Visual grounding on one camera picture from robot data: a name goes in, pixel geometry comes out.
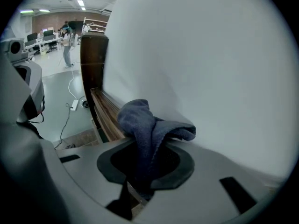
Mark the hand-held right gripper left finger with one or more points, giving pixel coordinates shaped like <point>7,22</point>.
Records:
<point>81,169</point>

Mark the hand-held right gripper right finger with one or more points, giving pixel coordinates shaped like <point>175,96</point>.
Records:
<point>198,202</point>

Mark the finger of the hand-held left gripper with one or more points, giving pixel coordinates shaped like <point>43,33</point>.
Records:
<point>37,85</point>

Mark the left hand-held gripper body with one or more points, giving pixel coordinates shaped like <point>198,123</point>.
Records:
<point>14,49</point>

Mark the dark blue cloth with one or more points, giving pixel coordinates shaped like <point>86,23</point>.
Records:
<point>142,125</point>

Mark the black computer monitor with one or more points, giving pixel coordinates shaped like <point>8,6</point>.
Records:
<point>48,32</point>
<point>31,37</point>

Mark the white office desk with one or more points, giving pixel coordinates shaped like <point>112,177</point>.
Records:
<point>46,40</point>

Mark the black office chair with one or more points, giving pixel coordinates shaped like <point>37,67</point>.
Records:
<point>52,46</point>

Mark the ceiling light strip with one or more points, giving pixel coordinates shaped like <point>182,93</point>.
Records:
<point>26,11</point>
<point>80,3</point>
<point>44,10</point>

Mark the white power strip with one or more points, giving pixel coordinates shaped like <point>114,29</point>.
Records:
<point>74,105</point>

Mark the black round floor device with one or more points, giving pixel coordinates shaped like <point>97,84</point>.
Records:
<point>84,102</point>

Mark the white storage shelf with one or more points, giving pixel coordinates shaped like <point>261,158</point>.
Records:
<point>95,25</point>

